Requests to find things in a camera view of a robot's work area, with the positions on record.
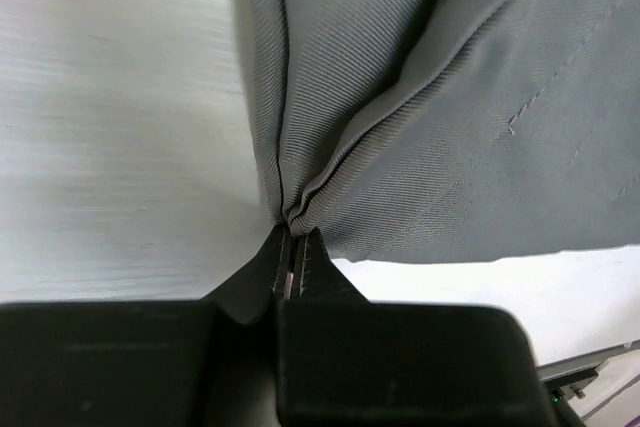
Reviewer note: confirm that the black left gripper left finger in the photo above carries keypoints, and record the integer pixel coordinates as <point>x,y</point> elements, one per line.
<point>203,362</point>

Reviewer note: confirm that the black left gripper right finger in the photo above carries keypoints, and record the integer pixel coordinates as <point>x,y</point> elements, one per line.
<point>343,360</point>

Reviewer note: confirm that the grey pleated skirt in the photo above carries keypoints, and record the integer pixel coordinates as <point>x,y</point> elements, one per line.
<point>446,131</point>

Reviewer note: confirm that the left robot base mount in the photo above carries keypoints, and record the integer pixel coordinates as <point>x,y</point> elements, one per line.
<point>568,386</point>

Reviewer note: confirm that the aluminium table rail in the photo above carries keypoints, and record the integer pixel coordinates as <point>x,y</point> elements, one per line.
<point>568,366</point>

